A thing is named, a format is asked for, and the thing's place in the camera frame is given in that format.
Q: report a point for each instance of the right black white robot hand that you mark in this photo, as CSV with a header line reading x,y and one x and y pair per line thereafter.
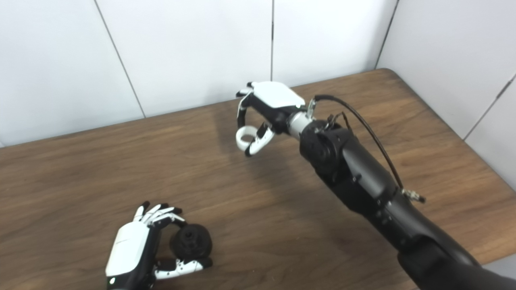
x,y
276,96

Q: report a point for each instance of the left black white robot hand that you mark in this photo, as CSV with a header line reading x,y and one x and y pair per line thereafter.
x,y
127,249

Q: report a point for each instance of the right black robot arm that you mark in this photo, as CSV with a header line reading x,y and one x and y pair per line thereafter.
x,y
363,177

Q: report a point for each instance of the round black part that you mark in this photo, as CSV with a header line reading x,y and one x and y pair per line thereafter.
x,y
191,241

